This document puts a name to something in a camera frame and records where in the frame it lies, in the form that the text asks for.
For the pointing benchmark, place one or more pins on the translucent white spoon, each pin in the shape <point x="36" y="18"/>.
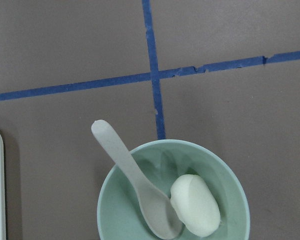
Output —
<point x="155" y="206"/>

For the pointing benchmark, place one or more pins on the mint green bowl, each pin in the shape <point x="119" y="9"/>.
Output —
<point x="163" y="161"/>

